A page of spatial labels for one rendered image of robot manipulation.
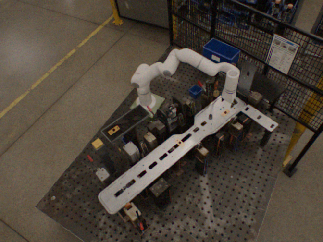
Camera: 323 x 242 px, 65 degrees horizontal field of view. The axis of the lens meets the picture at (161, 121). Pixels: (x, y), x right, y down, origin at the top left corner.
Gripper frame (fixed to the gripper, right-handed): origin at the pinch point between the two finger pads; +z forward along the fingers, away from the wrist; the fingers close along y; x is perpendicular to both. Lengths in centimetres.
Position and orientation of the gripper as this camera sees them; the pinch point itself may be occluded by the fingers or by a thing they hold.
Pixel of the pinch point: (227, 102)
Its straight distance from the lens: 206.1
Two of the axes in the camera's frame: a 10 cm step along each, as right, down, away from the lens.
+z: 0.8, 5.9, 8.0
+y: 6.6, 5.7, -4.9
